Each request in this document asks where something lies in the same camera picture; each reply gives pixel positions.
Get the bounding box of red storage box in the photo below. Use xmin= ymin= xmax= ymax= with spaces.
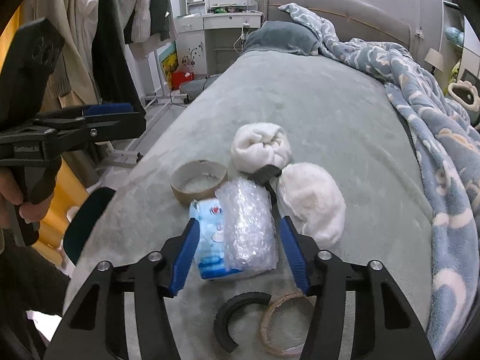
xmin=171 ymin=71 xmax=194 ymax=90

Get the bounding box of dark teal pillow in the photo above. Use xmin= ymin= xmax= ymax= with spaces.
xmin=242 ymin=20 xmax=320 ymax=56

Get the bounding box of light blue plush toy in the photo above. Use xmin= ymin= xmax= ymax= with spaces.
xmin=444 ymin=27 xmax=465 ymax=47

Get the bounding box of bedside table lamp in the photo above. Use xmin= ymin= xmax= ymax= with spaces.
xmin=424 ymin=48 xmax=444 ymax=75

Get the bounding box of dark grey hanging vest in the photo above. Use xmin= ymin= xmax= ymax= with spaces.
xmin=150 ymin=0 xmax=171 ymax=41

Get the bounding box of white vanity desk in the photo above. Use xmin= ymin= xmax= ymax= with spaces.
xmin=175 ymin=0 xmax=264 ymax=78

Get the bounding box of yellow picture book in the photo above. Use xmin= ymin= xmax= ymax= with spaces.
xmin=158 ymin=41 xmax=179 ymax=89

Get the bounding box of white fluffy sock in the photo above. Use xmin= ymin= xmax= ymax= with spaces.
xmin=277 ymin=163 xmax=347 ymax=248
xmin=230 ymin=123 xmax=292 ymax=174

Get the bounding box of grey padded headboard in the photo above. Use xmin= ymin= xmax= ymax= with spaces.
xmin=256 ymin=0 xmax=413 ymax=49

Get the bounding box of white cloud shaped ornament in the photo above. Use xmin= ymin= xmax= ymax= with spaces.
xmin=448 ymin=80 xmax=479 ymax=112

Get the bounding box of grey floor cushion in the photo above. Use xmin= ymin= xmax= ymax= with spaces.
xmin=179 ymin=74 xmax=221 ymax=105

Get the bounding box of blue cloud pattern blanket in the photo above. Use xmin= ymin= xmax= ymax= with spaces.
xmin=279 ymin=2 xmax=479 ymax=359

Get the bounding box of clear bubble wrap piece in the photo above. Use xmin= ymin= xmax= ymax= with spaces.
xmin=216 ymin=178 xmax=278 ymax=275

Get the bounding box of thin cardboard tape ring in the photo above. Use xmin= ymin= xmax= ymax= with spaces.
xmin=259 ymin=292 xmax=316 ymax=359

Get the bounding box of black curved clip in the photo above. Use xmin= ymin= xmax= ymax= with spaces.
xmin=247 ymin=165 xmax=282 ymax=206

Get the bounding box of white wardrobe cabinet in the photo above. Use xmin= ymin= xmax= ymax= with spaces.
xmin=435 ymin=0 xmax=479 ymax=92

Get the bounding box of white hanging jacket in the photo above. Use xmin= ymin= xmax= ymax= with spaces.
xmin=118 ymin=0 xmax=151 ymax=44

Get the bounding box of thick cardboard tape core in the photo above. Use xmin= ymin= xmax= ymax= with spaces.
xmin=169 ymin=159 xmax=228 ymax=206

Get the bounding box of yellow curtain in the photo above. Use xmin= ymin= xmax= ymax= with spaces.
xmin=0 ymin=6 xmax=91 ymax=267

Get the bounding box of black plastic half ring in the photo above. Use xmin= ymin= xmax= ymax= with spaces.
xmin=213 ymin=291 xmax=273 ymax=354

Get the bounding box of white clothes rack frame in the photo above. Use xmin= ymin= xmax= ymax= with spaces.
xmin=97 ymin=45 xmax=172 ymax=169

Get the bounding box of person's left hand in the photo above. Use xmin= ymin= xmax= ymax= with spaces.
xmin=0 ymin=168 xmax=54 ymax=229

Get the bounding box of blue tissue pack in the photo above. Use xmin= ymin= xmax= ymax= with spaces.
xmin=190 ymin=198 xmax=241 ymax=281

